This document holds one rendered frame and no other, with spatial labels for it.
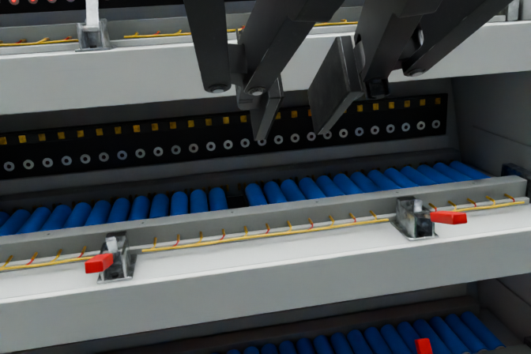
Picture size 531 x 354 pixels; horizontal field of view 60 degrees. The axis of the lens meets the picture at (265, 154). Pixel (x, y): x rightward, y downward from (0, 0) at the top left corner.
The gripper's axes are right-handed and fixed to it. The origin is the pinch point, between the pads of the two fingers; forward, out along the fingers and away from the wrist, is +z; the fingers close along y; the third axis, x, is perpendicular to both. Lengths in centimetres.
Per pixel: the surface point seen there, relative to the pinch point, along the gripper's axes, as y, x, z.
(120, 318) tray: -13.1, -11.2, 17.1
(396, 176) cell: 16.0, -1.0, 25.0
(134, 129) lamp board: -12.3, 8.4, 28.1
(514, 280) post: 29.4, -14.2, 28.6
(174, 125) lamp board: -7.9, 8.4, 28.0
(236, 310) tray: -3.8, -12.0, 17.5
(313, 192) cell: 5.9, -1.9, 23.3
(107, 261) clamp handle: -12.7, -7.0, 11.0
